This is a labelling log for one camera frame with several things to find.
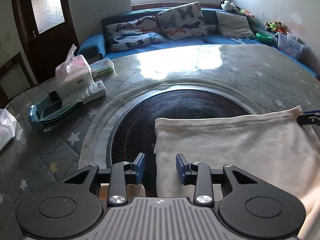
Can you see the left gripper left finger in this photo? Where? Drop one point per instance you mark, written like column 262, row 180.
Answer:
column 123, row 174

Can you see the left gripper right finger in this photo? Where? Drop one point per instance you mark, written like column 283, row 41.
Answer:
column 199, row 175

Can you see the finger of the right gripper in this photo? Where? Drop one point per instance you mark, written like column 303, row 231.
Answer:
column 308, row 119

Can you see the cream sweatshirt garment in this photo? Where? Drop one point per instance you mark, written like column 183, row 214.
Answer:
column 276, row 149

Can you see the round black induction cooktop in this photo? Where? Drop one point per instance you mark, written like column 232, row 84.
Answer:
column 188, row 122

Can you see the clear plastic storage box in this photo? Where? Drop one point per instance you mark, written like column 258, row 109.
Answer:
column 290, row 46

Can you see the white remote control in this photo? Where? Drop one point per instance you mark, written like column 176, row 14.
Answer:
column 86, row 95

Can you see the green bowl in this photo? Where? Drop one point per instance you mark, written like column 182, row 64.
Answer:
column 263, row 38

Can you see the teal black smartwatch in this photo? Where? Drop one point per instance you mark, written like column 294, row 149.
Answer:
column 52, row 111

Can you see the small colourful plush toys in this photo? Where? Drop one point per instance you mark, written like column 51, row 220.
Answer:
column 275, row 27

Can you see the green flat packet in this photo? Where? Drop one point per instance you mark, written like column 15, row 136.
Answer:
column 101, row 67

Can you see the pink white tissue box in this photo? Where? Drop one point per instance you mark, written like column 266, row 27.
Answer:
column 72, row 75

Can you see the grey plain pillow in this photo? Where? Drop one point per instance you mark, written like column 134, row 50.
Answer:
column 233, row 26

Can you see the soft pack pink tissues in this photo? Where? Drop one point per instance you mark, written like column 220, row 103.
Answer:
column 7, row 127

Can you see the black white plush toy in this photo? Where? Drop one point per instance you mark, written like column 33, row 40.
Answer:
column 228, row 6

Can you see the blue sofa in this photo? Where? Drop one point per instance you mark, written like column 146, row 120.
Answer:
column 97, row 47

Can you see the dark wooden side cabinet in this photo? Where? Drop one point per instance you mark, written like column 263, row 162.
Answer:
column 15, row 79

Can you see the flat butterfly pillow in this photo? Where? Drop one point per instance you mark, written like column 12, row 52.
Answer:
column 134, row 34

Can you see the upright butterfly pillow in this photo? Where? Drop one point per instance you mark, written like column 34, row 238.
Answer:
column 183, row 21

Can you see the dark wooden door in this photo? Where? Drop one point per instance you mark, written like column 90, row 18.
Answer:
column 46, row 31

